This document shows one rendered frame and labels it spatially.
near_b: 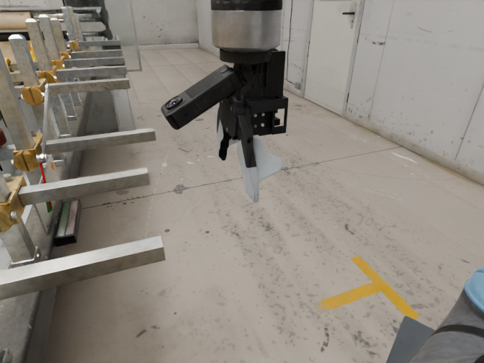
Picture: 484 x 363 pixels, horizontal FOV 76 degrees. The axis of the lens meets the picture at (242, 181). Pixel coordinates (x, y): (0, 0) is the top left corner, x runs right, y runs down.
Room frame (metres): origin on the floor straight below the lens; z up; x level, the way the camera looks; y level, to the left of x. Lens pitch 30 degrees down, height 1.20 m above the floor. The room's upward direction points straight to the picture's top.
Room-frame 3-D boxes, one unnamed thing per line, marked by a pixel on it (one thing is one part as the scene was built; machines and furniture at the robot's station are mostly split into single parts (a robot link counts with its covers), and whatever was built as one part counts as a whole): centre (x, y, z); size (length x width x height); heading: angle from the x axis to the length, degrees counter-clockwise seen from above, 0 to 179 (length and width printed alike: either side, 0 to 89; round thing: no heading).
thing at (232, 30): (0.45, 0.00, 1.16); 0.10 x 0.09 x 0.05; 21
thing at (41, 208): (0.71, 0.52, 0.75); 0.26 x 0.01 x 0.10; 20
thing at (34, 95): (0.99, 0.65, 0.95); 0.13 x 0.06 x 0.05; 20
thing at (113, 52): (1.74, 0.82, 0.95); 0.36 x 0.03 x 0.03; 110
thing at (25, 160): (0.75, 0.56, 0.85); 0.13 x 0.06 x 0.05; 20
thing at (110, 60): (1.49, 0.79, 0.95); 0.50 x 0.04 x 0.04; 110
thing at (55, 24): (1.67, 0.89, 0.88); 0.03 x 0.03 x 0.48; 20
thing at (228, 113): (0.45, -0.01, 1.08); 0.09 x 0.08 x 0.12; 111
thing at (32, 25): (1.20, 0.72, 0.90); 0.03 x 0.03 x 0.48; 20
